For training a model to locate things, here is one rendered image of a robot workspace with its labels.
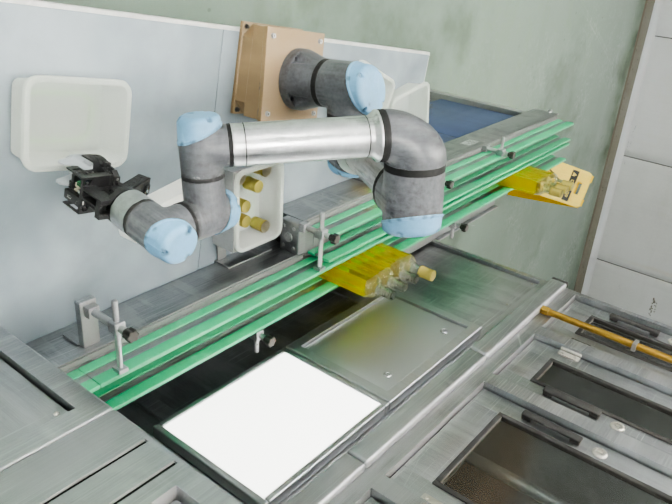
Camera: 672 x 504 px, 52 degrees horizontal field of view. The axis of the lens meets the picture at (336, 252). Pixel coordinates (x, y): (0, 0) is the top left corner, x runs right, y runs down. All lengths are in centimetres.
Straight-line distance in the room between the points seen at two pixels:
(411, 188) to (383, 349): 71
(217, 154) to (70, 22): 44
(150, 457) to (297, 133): 57
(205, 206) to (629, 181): 685
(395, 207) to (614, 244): 685
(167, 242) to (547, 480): 99
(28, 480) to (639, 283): 750
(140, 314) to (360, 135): 71
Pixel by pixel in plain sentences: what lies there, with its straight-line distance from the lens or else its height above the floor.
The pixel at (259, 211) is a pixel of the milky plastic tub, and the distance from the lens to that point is 190.
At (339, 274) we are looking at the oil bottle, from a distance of 193.
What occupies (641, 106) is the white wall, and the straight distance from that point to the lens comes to 765.
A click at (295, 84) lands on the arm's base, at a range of 170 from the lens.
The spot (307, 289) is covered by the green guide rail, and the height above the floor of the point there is 92.
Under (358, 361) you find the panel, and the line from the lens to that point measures 182.
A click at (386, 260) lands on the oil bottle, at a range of 198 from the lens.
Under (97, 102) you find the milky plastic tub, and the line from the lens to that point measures 150.
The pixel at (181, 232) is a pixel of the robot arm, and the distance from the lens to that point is 115.
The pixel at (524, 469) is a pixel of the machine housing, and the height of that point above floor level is 164.
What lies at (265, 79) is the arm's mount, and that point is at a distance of 169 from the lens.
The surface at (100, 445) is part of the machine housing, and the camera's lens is 106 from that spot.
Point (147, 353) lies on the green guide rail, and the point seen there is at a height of 94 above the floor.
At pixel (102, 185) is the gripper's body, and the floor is 96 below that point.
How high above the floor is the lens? 199
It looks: 33 degrees down
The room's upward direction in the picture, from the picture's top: 112 degrees clockwise
